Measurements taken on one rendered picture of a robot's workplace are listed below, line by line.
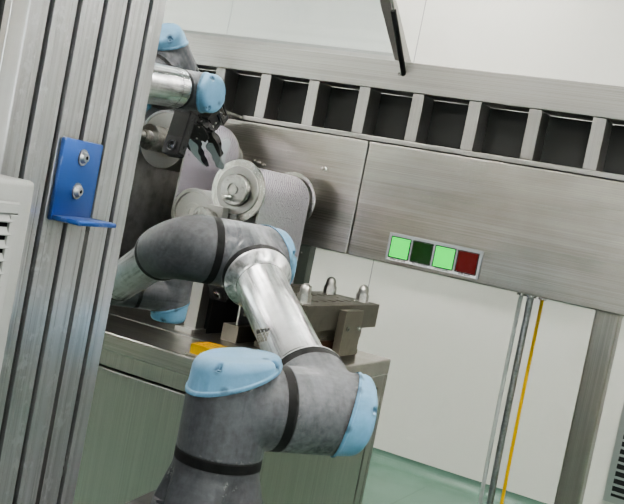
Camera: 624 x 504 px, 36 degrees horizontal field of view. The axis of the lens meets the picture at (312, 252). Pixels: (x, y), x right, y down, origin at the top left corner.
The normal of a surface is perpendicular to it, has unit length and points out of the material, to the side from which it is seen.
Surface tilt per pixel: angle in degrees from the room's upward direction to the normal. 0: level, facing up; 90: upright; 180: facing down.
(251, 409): 89
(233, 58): 90
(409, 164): 90
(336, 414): 80
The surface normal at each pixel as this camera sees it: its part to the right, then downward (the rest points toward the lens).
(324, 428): 0.36, 0.30
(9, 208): 0.92, 0.20
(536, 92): -0.46, -0.04
